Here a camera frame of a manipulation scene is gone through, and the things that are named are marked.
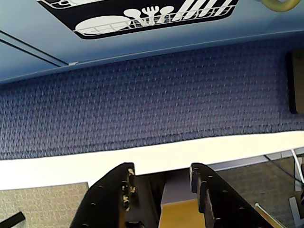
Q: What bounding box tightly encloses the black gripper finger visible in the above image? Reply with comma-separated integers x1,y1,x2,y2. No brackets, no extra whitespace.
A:
189,162,269,228
71,162,136,228

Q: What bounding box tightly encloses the yellow wooden block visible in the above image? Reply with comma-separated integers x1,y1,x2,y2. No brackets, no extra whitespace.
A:
161,199,205,228

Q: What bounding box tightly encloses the blue woven placemat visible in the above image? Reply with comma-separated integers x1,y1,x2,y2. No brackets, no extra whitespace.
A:
0,37,304,160

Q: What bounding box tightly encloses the light blue dish-rack box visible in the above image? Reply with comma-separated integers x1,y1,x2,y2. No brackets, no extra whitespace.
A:
0,0,304,84

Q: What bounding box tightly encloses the black dish rack sticker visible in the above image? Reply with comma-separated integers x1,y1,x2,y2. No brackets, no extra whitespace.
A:
37,0,239,40

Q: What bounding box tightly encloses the white metal bracket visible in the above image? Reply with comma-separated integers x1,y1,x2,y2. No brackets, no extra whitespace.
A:
288,196,304,228

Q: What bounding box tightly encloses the black flat strap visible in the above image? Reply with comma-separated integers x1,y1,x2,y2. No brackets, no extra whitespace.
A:
0,212,26,228

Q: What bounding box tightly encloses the pale yellow ring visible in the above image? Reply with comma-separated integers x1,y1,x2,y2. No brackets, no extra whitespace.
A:
260,0,299,12

